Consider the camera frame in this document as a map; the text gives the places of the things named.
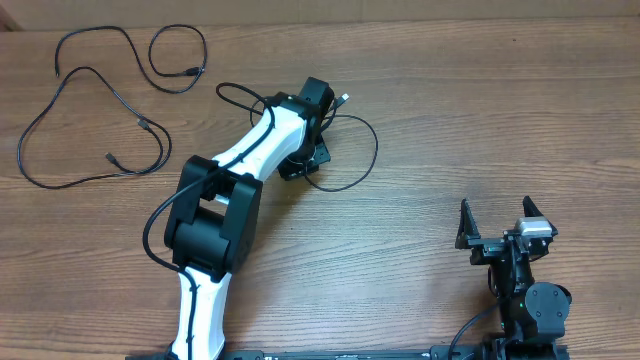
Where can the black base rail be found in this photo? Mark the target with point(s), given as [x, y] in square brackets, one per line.
[441, 352]

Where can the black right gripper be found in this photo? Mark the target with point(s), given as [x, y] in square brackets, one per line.
[484, 248]

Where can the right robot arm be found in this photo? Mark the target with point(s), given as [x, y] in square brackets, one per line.
[532, 314]

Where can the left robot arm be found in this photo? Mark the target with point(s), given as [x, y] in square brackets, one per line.
[212, 223]

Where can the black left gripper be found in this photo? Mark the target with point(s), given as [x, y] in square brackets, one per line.
[321, 153]

